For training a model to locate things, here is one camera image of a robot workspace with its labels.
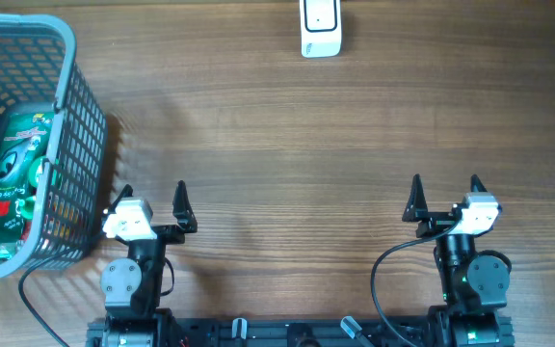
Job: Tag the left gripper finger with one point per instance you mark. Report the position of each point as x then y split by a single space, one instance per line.
182 209
126 192

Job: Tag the green lid spice jar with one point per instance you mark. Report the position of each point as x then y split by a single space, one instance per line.
36 170

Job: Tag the white barcode scanner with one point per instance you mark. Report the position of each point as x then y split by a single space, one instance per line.
321 28

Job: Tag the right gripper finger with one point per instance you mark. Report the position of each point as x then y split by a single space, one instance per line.
416 209
476 185

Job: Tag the green 3M gloves package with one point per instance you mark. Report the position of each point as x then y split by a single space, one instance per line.
25 138

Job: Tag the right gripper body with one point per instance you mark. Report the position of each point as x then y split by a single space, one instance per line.
435 224

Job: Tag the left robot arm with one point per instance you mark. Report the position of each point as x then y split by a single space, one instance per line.
133 284

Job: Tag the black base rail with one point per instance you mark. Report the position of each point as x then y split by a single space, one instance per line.
420 330

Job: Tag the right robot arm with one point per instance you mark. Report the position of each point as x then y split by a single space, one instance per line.
474 283

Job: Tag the red sauce bottle green cap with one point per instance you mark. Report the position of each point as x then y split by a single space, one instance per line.
26 207

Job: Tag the grey plastic mesh basket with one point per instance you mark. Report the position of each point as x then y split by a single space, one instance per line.
39 74

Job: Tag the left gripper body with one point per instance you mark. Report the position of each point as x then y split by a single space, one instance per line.
170 235

